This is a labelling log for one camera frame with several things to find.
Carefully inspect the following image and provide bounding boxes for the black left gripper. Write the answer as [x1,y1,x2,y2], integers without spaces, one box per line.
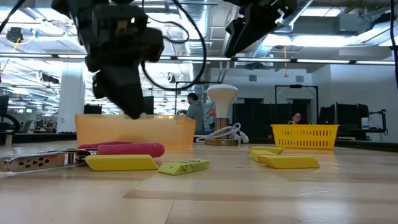
[74,0,165,121]

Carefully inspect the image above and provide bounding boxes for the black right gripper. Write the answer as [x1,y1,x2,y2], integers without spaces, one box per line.
[224,0,299,58]

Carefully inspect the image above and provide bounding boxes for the red handled wire stripper pliers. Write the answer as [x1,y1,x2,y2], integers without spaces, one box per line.
[0,141,165,174]

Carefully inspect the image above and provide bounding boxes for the green eraser black print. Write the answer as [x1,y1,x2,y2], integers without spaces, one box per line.
[157,158,211,176]

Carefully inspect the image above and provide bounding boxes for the yellow eraser black print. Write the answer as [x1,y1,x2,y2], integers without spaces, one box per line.
[259,154,321,170]

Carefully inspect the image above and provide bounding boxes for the small black monitor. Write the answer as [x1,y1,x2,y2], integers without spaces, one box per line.
[83,103,103,115]

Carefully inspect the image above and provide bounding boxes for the white square pillar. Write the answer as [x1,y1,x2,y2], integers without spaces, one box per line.
[57,62,85,134]

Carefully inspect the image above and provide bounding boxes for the orange translucent plastic tray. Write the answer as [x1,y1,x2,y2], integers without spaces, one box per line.
[74,113,197,150]

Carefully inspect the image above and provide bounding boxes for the white bulb wooden base lamp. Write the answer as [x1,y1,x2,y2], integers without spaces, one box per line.
[204,83,239,147]

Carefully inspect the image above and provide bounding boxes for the person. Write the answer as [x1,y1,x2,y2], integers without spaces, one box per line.
[287,111,304,125]
[177,92,205,133]

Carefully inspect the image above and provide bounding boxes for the long ceiling light strip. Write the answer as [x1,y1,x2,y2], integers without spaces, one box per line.
[0,53,398,66]

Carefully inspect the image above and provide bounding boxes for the black partition cabinets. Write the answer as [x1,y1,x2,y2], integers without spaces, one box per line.
[232,98,312,139]

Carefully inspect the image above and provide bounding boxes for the black office chair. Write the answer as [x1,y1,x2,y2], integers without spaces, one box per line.
[0,113,21,134]

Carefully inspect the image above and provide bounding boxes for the yellow plastic basket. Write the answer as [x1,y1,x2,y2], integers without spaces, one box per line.
[270,124,341,151]

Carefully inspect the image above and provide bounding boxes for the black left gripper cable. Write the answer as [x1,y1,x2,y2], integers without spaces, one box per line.
[140,0,208,93]

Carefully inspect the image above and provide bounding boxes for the yellow hanging cord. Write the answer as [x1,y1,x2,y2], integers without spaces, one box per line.
[282,45,289,78]

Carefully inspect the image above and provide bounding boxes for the white lamp cable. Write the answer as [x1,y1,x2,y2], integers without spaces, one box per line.
[195,122,249,145]

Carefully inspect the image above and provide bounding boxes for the black ceiling camera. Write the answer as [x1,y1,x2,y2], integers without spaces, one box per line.
[6,27,24,44]

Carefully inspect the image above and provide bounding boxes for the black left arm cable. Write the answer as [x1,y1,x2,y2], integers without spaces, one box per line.
[0,0,26,34]

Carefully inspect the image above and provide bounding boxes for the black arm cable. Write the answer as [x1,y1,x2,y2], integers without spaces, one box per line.
[389,0,398,91]
[0,0,26,34]

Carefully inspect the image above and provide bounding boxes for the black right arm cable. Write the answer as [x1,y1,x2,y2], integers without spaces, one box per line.
[389,0,398,91]

